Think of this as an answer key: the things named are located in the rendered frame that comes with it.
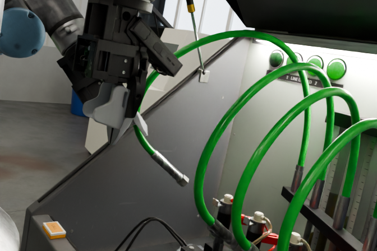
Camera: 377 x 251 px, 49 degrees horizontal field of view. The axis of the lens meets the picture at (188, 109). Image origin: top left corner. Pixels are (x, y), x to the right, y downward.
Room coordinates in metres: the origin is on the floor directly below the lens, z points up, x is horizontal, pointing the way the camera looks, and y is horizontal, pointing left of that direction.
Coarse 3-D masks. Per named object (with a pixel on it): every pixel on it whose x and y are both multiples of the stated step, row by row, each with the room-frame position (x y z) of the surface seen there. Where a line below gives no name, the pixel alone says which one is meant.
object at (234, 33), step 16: (224, 32) 0.81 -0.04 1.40; (240, 32) 0.81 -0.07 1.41; (256, 32) 0.82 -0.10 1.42; (192, 48) 0.79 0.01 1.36; (288, 48) 0.84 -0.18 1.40; (304, 80) 0.86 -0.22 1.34; (304, 96) 0.87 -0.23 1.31; (304, 112) 0.87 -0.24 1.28; (304, 128) 0.87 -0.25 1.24; (144, 144) 0.77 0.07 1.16; (304, 144) 0.87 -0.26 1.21; (304, 160) 0.87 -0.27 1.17
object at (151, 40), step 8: (136, 24) 0.58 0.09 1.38; (144, 24) 0.59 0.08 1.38; (136, 32) 0.58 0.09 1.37; (144, 32) 0.59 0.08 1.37; (152, 32) 0.60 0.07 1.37; (144, 40) 0.59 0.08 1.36; (152, 40) 0.60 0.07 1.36; (160, 40) 0.61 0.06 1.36; (152, 48) 0.60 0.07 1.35; (160, 48) 0.61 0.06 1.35; (152, 56) 0.61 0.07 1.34; (160, 56) 0.61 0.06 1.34; (168, 56) 0.62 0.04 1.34; (152, 64) 0.64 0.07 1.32; (160, 64) 0.62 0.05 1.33; (168, 64) 0.62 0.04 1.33; (176, 64) 0.63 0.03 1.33; (160, 72) 0.64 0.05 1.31; (168, 72) 0.63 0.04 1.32; (176, 72) 0.64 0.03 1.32
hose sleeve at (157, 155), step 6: (156, 150) 0.79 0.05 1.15; (150, 156) 0.78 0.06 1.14; (156, 156) 0.78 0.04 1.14; (162, 156) 0.79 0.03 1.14; (162, 162) 0.78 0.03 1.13; (168, 162) 0.79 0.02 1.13; (168, 168) 0.79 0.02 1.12; (174, 168) 0.79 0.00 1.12; (174, 174) 0.79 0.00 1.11; (180, 174) 0.80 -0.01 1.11
